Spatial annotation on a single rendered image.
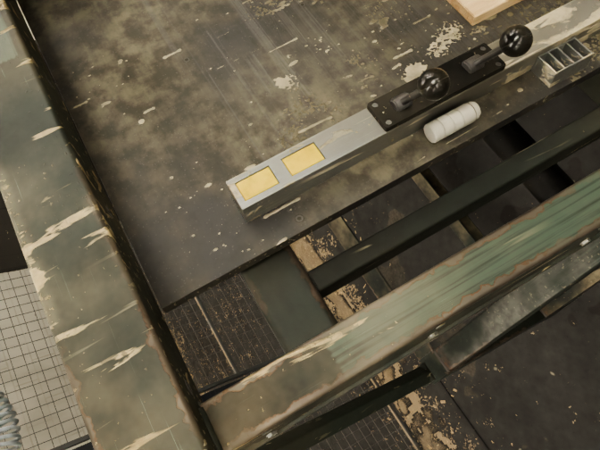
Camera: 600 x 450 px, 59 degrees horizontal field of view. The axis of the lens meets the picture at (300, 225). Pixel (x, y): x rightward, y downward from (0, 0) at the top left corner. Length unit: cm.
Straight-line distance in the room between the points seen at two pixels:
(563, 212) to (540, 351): 185
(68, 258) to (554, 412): 226
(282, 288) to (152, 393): 23
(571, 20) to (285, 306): 59
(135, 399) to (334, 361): 21
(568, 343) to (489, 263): 182
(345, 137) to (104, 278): 35
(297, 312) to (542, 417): 205
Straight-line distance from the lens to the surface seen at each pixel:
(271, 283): 73
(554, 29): 90
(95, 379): 61
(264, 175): 71
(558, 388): 257
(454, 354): 173
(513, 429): 278
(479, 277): 65
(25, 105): 81
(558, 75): 87
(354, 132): 74
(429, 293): 63
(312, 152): 72
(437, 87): 65
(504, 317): 159
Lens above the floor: 207
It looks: 38 degrees down
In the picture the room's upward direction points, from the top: 103 degrees counter-clockwise
